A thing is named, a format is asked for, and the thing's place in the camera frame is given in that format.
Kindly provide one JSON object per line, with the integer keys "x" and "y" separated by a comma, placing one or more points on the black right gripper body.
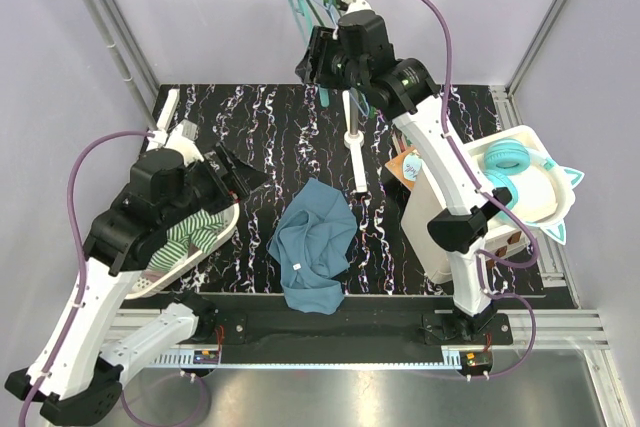
{"x": 331, "y": 69}

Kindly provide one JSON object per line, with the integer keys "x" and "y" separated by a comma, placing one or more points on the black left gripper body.
{"x": 209, "y": 186}

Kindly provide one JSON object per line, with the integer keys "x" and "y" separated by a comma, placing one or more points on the green striped tank top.
{"x": 200, "y": 230}

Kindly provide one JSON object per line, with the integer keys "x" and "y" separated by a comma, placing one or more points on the teal plastic hanger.
{"x": 304, "y": 18}

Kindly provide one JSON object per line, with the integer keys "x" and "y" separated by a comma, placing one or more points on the teal tank top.
{"x": 310, "y": 245}

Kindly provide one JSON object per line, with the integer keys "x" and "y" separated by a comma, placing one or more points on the pink tank top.
{"x": 151, "y": 276}

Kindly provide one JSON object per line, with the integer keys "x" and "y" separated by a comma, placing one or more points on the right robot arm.
{"x": 357, "y": 54}

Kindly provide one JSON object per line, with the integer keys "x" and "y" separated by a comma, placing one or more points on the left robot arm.
{"x": 79, "y": 378}

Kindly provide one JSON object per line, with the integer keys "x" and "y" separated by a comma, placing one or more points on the white metal clothes rack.
{"x": 352, "y": 147}

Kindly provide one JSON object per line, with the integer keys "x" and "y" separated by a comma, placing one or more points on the white perforated plastic basket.
{"x": 231, "y": 216}

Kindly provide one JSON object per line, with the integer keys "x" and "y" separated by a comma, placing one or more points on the orange cover book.
{"x": 405, "y": 167}

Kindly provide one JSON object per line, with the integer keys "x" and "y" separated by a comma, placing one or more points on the teal cat-ear headphones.
{"x": 507, "y": 158}

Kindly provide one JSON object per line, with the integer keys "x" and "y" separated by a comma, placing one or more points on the white storage box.
{"x": 431, "y": 232}

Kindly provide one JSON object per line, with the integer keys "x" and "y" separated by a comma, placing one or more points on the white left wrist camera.
{"x": 181, "y": 139}

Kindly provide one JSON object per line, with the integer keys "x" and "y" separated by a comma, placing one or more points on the black mounting base plate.
{"x": 388, "y": 332}

